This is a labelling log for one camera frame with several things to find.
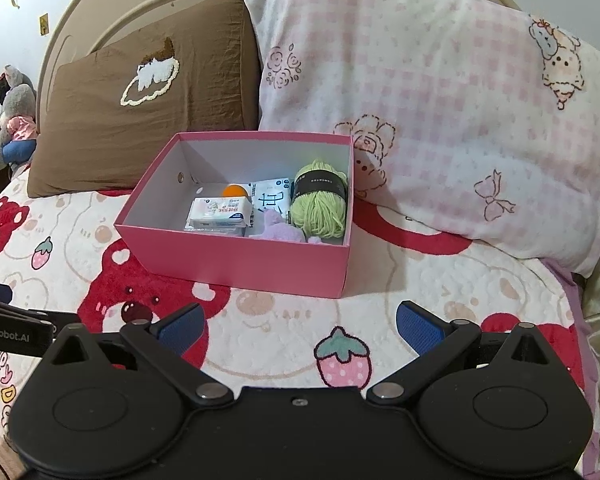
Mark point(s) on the bear printed blanket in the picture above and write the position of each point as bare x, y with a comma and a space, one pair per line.
430, 280

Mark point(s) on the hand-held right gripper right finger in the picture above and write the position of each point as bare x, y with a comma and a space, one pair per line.
420, 327

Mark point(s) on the brown pillow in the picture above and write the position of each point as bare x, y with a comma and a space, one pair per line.
105, 125

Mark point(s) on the grey plush toy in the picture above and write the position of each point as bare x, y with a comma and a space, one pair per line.
20, 100

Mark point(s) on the purple plush toy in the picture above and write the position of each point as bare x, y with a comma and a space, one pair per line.
280, 230

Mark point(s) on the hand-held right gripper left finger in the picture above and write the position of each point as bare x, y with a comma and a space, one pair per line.
182, 330

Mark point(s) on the yellow wall sticker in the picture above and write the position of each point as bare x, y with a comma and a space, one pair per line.
44, 25

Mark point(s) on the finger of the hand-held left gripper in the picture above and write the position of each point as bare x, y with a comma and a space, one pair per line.
10, 310

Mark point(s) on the orange makeup sponge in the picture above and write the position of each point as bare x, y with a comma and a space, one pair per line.
236, 191

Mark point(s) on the pink cardboard box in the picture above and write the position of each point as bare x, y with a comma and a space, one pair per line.
240, 265

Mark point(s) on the green yarn ball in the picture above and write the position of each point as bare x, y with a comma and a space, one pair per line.
320, 210

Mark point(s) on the white tissue pack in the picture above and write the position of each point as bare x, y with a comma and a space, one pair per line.
217, 212

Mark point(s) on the light blue wet wipes packet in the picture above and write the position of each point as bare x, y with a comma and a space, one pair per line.
270, 200

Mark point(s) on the pink checked pillow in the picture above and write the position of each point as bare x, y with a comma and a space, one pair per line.
455, 135

